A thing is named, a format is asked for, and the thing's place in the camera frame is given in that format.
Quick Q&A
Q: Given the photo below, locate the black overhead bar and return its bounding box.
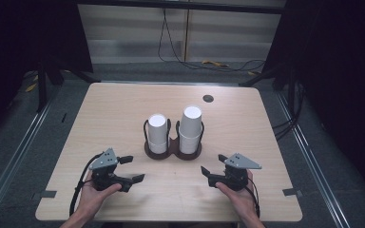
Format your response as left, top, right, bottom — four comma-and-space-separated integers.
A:
75, 0, 288, 15

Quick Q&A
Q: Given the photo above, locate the black hanging wall cable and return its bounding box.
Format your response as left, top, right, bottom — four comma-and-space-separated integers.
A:
157, 8, 267, 72

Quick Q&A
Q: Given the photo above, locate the white paper cup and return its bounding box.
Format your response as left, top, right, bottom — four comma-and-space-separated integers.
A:
147, 141, 169, 155
178, 130, 202, 155
147, 113, 169, 146
179, 105, 203, 139

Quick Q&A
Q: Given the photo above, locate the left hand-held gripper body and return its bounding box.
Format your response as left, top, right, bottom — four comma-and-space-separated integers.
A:
88, 147, 123, 192

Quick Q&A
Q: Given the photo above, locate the black cable bundle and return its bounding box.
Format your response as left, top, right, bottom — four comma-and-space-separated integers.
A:
271, 77, 306, 141

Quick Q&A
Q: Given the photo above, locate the person's left hand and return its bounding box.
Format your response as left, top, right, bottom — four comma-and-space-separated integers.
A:
75, 172, 123, 218

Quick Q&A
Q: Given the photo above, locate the grey tape strip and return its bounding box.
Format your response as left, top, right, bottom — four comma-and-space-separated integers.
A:
39, 190, 58, 200
281, 187, 302, 198

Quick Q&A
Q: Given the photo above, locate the person's right hand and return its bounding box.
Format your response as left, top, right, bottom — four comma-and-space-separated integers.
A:
216, 170, 259, 219

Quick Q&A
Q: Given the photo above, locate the black metal stand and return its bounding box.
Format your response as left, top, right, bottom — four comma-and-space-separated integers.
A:
35, 60, 65, 114

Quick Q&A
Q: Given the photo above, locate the black curtain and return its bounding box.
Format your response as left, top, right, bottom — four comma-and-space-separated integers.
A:
261, 0, 365, 198
0, 0, 94, 141

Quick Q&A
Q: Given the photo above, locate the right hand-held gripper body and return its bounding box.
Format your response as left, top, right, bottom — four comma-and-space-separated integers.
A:
223, 152, 262, 192

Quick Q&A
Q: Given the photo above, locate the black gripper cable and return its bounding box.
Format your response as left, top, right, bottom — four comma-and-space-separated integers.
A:
68, 152, 105, 217
244, 177, 261, 219

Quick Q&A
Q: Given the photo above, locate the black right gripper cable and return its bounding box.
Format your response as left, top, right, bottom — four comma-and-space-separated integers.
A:
244, 177, 261, 219

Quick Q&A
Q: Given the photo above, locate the metal floor rail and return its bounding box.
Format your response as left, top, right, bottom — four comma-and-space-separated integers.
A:
0, 100, 54, 220
276, 90, 352, 228

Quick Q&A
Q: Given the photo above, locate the dark brown double cup holder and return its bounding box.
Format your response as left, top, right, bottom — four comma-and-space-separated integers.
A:
143, 118, 205, 161

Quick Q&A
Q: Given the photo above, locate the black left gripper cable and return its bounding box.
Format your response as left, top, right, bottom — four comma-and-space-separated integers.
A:
68, 152, 105, 217

